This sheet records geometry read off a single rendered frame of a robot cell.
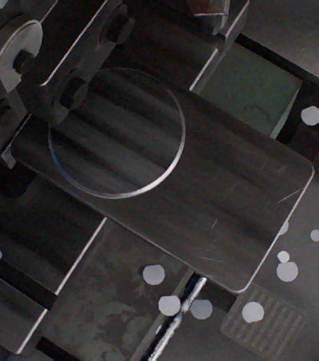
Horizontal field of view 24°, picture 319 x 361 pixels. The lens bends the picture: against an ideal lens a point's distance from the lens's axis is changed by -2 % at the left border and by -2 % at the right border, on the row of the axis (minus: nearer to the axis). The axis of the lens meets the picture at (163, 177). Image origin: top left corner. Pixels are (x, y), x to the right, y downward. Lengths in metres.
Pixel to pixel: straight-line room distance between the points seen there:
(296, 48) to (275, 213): 0.27
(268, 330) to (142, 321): 0.52
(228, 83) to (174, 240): 0.25
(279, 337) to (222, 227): 0.64
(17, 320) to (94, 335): 0.09
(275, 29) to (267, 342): 0.59
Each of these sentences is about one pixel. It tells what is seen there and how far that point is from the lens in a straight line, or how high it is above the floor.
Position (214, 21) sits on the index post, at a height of 0.74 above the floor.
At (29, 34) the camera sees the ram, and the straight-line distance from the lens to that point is 0.49.
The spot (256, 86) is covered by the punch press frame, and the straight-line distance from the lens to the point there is 0.87.
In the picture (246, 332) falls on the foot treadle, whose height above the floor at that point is 0.16.
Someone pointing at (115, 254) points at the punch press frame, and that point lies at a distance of 0.81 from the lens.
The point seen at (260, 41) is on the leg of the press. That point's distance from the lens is 0.89.
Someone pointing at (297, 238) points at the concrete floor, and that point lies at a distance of 1.49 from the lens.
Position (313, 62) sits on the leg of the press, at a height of 0.64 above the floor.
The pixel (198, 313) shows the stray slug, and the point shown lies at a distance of 0.80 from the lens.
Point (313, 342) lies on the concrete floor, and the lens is 1.47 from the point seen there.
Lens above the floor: 1.44
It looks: 75 degrees down
